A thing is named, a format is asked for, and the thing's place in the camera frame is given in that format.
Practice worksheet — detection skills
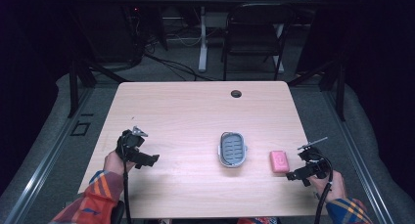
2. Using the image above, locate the person's left hand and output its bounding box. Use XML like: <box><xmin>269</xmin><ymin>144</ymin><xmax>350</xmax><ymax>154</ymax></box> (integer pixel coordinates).
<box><xmin>103</xmin><ymin>150</ymin><xmax>137</xmax><ymax>177</ymax></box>

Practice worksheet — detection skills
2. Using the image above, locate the black folding chair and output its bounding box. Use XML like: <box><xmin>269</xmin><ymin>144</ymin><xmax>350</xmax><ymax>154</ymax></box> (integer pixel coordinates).
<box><xmin>221</xmin><ymin>2</ymin><xmax>297</xmax><ymax>81</ymax></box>

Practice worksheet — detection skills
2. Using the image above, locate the pink soap bar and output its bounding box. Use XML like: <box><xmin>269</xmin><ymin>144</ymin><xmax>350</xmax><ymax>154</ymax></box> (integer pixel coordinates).
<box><xmin>269</xmin><ymin>150</ymin><xmax>291</xmax><ymax>174</ymax></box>

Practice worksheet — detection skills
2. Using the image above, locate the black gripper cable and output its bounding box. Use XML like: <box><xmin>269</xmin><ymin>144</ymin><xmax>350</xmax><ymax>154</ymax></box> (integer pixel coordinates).
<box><xmin>313</xmin><ymin>155</ymin><xmax>335</xmax><ymax>224</ymax></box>
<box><xmin>120</xmin><ymin>142</ymin><xmax>133</xmax><ymax>224</ymax></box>

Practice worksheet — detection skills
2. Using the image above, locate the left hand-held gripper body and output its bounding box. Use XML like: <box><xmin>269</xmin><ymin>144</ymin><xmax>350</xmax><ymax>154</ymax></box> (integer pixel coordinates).
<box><xmin>115</xmin><ymin>125</ymin><xmax>149</xmax><ymax>162</ymax></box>

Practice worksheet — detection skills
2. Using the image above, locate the black metal stand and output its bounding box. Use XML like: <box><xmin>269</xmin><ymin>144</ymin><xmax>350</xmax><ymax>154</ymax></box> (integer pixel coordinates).
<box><xmin>67</xmin><ymin>56</ymin><xmax>128</xmax><ymax>119</ymax></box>
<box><xmin>287</xmin><ymin>56</ymin><xmax>347</xmax><ymax>122</ymax></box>

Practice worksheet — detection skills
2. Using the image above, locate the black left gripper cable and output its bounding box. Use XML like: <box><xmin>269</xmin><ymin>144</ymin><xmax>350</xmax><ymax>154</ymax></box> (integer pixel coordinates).
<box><xmin>120</xmin><ymin>142</ymin><xmax>133</xmax><ymax>224</ymax></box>

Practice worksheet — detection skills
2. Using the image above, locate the grey soap dish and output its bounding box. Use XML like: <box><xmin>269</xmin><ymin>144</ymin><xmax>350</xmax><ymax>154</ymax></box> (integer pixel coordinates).
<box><xmin>217</xmin><ymin>130</ymin><xmax>249</xmax><ymax>169</ymax></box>

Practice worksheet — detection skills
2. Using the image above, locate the black floor cable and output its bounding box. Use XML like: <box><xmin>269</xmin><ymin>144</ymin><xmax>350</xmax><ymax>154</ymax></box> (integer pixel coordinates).
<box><xmin>143</xmin><ymin>51</ymin><xmax>218</xmax><ymax>82</ymax></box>

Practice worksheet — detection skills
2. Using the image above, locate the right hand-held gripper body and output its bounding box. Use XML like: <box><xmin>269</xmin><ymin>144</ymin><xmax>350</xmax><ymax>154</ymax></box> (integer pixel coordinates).
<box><xmin>297</xmin><ymin>136</ymin><xmax>332</xmax><ymax>180</ymax></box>

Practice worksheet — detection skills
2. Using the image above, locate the white desk leg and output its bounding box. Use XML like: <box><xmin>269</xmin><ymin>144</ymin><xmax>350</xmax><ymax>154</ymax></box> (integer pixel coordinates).
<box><xmin>198</xmin><ymin>6</ymin><xmax>209</xmax><ymax>73</ymax></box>

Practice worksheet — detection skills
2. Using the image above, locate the metal floor rail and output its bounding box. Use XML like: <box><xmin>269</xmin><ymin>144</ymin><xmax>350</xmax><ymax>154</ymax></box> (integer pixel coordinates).
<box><xmin>321</xmin><ymin>90</ymin><xmax>397</xmax><ymax>224</ymax></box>
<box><xmin>3</xmin><ymin>86</ymin><xmax>96</xmax><ymax>224</ymax></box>

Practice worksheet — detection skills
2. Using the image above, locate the person's right hand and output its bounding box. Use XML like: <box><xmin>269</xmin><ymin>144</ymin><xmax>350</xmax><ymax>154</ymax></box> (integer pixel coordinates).
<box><xmin>307</xmin><ymin>169</ymin><xmax>347</xmax><ymax>204</ymax></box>

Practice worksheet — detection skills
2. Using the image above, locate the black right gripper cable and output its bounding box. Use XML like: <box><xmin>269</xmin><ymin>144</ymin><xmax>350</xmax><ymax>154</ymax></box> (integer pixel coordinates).
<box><xmin>313</xmin><ymin>155</ymin><xmax>335</xmax><ymax>224</ymax></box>

